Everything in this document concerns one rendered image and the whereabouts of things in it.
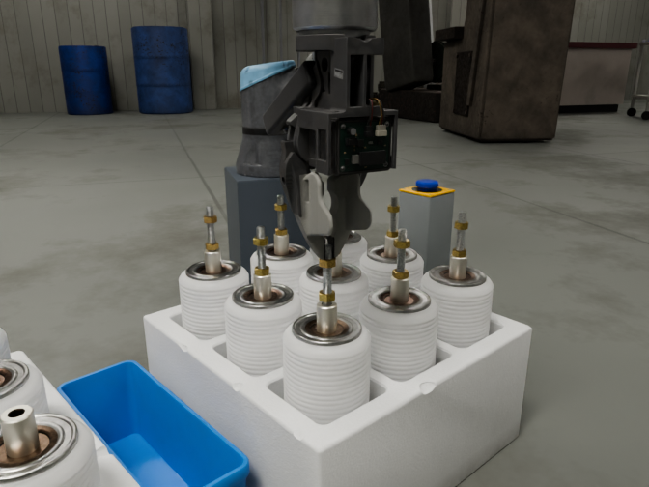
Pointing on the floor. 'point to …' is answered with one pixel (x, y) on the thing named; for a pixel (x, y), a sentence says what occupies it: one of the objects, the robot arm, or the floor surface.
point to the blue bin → (154, 430)
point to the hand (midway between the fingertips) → (324, 243)
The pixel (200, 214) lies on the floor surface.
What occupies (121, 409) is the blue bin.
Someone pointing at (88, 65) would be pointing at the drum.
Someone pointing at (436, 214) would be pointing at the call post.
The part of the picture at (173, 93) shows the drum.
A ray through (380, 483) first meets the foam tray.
